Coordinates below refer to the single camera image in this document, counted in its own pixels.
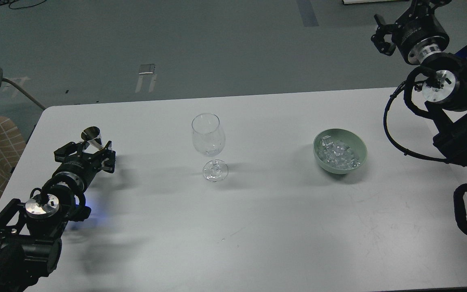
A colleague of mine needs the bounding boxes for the green bowl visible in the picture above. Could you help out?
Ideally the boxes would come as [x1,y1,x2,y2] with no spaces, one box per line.
[312,128,368,174]

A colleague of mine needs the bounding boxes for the steel double jigger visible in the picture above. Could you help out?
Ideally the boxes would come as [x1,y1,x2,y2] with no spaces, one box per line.
[81,126,103,150]

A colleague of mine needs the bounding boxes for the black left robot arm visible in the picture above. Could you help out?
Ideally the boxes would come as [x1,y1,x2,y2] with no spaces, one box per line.
[0,141,116,292]

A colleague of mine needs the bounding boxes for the grey floor plate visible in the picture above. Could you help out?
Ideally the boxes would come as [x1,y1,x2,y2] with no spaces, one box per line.
[138,63,156,75]

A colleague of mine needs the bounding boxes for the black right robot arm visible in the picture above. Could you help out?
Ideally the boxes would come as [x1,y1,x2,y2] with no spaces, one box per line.
[371,0,467,167]

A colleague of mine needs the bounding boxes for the black floor cables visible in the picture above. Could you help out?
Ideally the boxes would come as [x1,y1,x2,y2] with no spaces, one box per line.
[0,0,48,17]

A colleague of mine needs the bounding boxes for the clear wine glass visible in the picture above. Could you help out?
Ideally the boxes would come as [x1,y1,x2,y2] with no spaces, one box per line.
[192,113,228,183]

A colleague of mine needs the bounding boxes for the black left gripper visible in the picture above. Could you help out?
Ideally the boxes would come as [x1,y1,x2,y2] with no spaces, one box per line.
[53,141,116,192]

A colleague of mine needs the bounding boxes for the pile of ice cubes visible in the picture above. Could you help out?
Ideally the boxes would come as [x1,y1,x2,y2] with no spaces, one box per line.
[317,135,362,170]

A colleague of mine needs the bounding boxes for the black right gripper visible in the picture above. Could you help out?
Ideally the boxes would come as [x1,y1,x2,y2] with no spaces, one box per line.
[371,0,452,65]

